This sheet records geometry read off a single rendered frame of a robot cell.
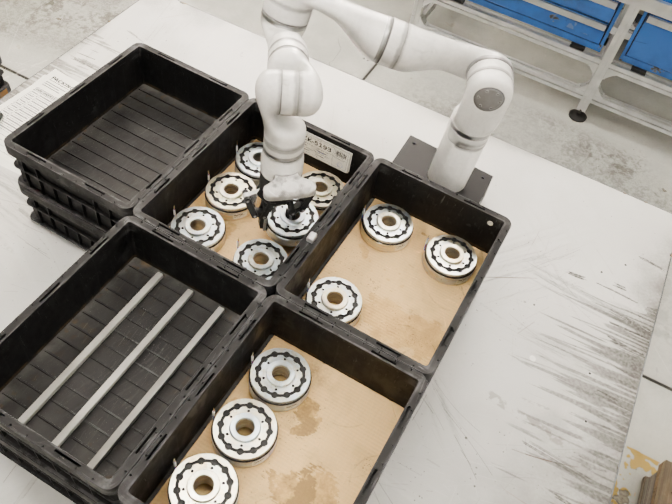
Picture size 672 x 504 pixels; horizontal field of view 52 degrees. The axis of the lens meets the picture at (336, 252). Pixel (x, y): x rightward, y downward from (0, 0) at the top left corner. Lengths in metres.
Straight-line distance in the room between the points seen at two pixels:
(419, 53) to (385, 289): 0.45
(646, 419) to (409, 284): 1.27
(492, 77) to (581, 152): 1.77
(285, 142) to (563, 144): 2.11
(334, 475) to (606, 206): 1.04
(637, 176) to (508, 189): 1.43
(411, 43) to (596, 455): 0.85
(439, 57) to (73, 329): 0.84
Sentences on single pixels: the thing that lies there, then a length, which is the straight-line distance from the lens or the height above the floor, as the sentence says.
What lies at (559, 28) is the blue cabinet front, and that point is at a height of 0.35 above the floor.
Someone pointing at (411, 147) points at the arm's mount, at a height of 0.79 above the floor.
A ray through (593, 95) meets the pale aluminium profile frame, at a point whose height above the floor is 0.14.
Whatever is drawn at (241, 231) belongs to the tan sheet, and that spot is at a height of 0.83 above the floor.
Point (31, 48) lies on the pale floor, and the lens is 3.24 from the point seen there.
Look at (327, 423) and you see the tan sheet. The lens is 1.16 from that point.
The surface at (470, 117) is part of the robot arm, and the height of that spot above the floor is 1.00.
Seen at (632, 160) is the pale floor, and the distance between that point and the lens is 3.20.
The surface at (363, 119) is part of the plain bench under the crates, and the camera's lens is 1.83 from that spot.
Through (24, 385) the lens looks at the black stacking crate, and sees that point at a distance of 1.23.
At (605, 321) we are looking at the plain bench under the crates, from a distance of 1.61.
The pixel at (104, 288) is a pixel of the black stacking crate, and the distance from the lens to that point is 1.30.
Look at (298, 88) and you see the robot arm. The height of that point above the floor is 1.21.
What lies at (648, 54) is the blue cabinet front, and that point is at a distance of 3.09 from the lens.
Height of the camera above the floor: 1.89
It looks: 52 degrees down
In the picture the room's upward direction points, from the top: 12 degrees clockwise
